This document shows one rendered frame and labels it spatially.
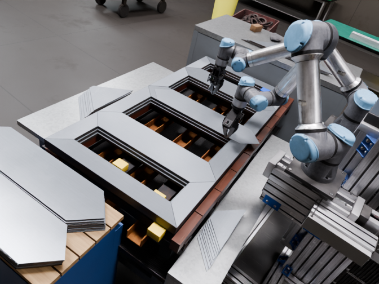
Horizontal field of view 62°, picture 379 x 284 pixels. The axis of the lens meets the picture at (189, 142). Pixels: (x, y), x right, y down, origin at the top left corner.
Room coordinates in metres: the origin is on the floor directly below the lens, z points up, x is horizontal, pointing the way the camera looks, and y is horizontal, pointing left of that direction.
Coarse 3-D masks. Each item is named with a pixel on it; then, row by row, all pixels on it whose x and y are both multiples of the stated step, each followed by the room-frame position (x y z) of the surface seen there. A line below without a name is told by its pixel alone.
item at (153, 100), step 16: (208, 64) 2.32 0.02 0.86; (192, 80) 2.03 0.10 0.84; (224, 96) 1.92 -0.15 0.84; (128, 112) 1.43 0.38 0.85; (176, 112) 1.56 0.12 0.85; (256, 112) 1.82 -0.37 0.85; (96, 128) 1.22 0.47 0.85; (208, 128) 1.48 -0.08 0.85; (48, 144) 1.02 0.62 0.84; (112, 144) 1.17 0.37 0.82; (128, 144) 1.15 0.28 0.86; (224, 144) 1.42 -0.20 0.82; (144, 160) 1.10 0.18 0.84; (96, 176) 0.91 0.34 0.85; (176, 176) 1.04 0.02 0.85; (112, 192) 0.87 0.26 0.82; (208, 192) 1.00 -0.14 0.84; (144, 208) 0.81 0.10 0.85; (160, 224) 0.78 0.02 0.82
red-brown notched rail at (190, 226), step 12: (288, 108) 2.12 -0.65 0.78; (276, 120) 1.83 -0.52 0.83; (264, 132) 1.64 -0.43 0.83; (252, 144) 1.48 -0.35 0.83; (240, 156) 1.34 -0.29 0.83; (240, 168) 1.26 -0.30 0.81; (228, 180) 1.13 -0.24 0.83; (216, 192) 1.03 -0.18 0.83; (204, 204) 0.94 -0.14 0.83; (192, 216) 0.86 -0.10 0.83; (204, 216) 0.90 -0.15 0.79; (180, 228) 0.78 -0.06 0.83; (192, 228) 0.80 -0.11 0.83; (180, 240) 0.73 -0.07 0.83
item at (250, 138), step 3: (249, 132) 1.54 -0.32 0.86; (252, 132) 1.54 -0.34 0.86; (246, 135) 1.50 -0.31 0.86; (249, 135) 1.51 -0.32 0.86; (252, 135) 1.51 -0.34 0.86; (246, 138) 1.47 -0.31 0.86; (249, 138) 1.48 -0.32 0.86; (252, 138) 1.49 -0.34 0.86; (255, 138) 1.50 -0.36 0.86; (243, 141) 1.43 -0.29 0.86; (246, 141) 1.44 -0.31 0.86; (249, 141) 1.45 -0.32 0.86; (252, 141) 1.45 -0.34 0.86
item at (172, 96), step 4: (172, 92) 1.75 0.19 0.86; (176, 92) 1.76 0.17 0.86; (164, 96) 1.67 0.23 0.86; (168, 96) 1.68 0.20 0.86; (172, 96) 1.70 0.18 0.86; (176, 96) 1.71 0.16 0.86; (180, 96) 1.73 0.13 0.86; (160, 100) 1.62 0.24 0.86; (164, 100) 1.63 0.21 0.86; (168, 100) 1.64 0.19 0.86; (172, 100) 1.65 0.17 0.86; (168, 104) 1.60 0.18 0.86
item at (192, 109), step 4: (192, 104) 1.67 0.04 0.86; (196, 104) 1.68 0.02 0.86; (200, 104) 1.70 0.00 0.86; (184, 108) 1.60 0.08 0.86; (188, 108) 1.61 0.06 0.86; (192, 108) 1.63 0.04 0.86; (196, 108) 1.64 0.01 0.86; (200, 108) 1.65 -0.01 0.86; (184, 112) 1.56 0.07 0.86; (188, 112) 1.57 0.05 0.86; (192, 112) 1.58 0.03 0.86; (196, 112) 1.60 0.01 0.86; (188, 116) 1.53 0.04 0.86
